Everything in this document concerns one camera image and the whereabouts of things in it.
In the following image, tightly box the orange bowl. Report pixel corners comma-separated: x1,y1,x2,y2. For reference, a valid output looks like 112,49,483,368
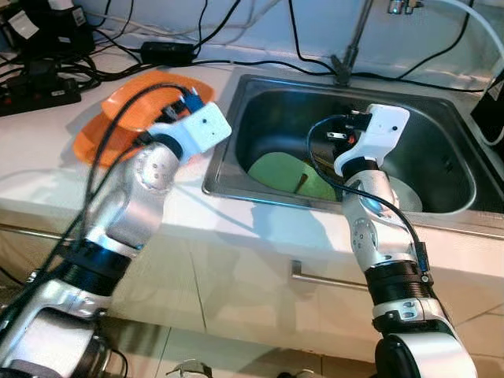
101,71,216,133

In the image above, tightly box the black power adapter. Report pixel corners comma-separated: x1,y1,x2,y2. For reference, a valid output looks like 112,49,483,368
140,41,197,66

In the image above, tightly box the metal faucet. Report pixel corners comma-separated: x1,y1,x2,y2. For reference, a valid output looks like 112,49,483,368
329,0,375,87

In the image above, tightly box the stainless steel sink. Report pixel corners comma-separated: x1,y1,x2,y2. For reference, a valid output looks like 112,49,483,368
202,73,504,237

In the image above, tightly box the grey bowl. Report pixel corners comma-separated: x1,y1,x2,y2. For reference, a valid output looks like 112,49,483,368
386,175,424,213

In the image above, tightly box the orange plate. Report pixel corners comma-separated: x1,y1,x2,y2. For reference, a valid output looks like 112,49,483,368
72,110,158,168

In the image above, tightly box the green plate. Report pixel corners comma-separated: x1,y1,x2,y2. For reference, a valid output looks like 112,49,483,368
248,152,339,202

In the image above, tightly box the black appliance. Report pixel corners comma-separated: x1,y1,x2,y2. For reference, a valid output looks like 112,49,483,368
471,75,504,146

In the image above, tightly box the black power strip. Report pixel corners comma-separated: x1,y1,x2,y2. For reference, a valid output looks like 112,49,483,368
0,61,82,117

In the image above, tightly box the black charger device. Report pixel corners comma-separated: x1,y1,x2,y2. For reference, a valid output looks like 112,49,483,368
0,0,95,56

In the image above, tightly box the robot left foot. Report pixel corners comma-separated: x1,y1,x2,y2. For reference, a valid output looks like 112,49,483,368
165,358,213,378

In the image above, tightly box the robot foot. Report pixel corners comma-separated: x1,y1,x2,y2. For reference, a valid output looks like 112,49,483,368
272,369,324,378
165,358,213,378

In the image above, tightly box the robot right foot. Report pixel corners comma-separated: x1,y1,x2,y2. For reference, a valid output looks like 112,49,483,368
272,369,324,378

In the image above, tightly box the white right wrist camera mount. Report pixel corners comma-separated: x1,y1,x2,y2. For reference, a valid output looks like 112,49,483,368
335,104,411,178

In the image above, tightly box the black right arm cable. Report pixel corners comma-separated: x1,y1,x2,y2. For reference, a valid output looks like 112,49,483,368
306,116,430,276

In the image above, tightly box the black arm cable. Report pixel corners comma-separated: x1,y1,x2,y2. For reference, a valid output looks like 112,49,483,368
0,81,194,339
306,116,430,276

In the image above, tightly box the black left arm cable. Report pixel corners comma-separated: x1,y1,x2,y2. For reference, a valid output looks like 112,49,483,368
0,81,194,339

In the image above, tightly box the black adapter output cable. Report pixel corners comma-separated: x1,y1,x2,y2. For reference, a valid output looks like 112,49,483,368
194,59,477,94

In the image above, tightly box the thick black adapter cable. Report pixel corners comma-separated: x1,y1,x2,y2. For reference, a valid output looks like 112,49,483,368
193,0,243,48

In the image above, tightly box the black hanging cable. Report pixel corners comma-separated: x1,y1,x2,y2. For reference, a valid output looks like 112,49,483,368
287,0,341,76

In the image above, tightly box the metal wall water valve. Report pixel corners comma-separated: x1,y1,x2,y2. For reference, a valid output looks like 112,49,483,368
386,0,426,17

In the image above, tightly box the white hose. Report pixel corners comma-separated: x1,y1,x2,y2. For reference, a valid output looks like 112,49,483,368
425,0,504,148

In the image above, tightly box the metal cabinet handle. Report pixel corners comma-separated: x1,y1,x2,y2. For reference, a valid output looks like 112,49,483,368
290,260,371,292

